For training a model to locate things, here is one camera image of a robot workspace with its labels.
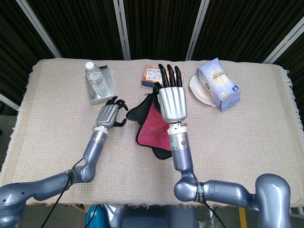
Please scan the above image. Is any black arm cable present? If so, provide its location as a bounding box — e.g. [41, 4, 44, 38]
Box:
[40, 156, 86, 228]
[204, 200, 226, 228]

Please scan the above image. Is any clear plastic water bottle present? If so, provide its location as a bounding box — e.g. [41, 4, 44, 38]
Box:
[85, 61, 110, 99]

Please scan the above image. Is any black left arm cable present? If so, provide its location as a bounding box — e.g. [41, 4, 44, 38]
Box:
[40, 156, 86, 228]

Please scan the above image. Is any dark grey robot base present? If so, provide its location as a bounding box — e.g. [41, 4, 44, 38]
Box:
[104, 204, 199, 228]

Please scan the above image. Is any white paper plate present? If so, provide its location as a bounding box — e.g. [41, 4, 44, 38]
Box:
[189, 74, 218, 108]

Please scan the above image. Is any white frame post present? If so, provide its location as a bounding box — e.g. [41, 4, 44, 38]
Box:
[262, 20, 304, 64]
[0, 93, 20, 112]
[16, 0, 62, 59]
[113, 0, 132, 60]
[185, 0, 211, 60]

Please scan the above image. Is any orange and blue biscuit box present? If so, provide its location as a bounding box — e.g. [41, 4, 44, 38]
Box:
[142, 65, 185, 89]

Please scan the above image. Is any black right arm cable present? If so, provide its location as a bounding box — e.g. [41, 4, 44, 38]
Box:
[204, 200, 226, 228]

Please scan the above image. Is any silver metal box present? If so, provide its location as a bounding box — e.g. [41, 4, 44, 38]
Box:
[85, 64, 116, 105]

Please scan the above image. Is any pink towel with black trim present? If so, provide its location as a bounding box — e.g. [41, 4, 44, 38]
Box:
[125, 93, 188, 160]

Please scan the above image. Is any dark pleated curtain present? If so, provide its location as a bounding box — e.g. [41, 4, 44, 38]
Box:
[0, 0, 304, 114]

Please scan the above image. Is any pale blue tissue pack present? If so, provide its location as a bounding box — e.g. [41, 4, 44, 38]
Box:
[197, 57, 240, 112]

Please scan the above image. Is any beige woven tablecloth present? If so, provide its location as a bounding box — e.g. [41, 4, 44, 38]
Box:
[0, 58, 304, 212]

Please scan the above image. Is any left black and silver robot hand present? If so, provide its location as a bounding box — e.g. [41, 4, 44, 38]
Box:
[96, 96, 129, 129]

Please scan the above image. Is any black labelled arm strap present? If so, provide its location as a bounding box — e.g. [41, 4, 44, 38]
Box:
[193, 181, 206, 203]

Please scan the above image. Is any blue plastic object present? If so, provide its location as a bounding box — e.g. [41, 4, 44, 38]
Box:
[85, 204, 106, 228]

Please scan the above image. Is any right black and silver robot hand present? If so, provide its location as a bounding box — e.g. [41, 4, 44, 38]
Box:
[153, 63, 188, 124]

